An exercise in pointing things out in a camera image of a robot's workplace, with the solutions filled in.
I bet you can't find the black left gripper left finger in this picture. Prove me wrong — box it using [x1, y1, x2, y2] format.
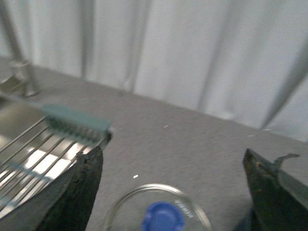
[0, 146, 103, 231]

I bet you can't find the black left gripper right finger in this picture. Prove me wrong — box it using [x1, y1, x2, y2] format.
[243, 148, 308, 231]

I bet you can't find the glass lid with blue knob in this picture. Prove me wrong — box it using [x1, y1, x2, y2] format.
[103, 183, 213, 231]

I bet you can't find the roll-up sink drying rack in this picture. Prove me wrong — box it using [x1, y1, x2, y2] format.
[0, 103, 112, 211]

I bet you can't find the stainless steel sink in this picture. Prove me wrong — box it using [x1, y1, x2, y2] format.
[0, 95, 114, 212]

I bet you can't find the steel faucet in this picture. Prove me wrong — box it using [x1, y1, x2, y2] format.
[0, 0, 40, 97]

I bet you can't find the white curtain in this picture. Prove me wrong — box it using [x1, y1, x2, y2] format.
[5, 0, 308, 141]

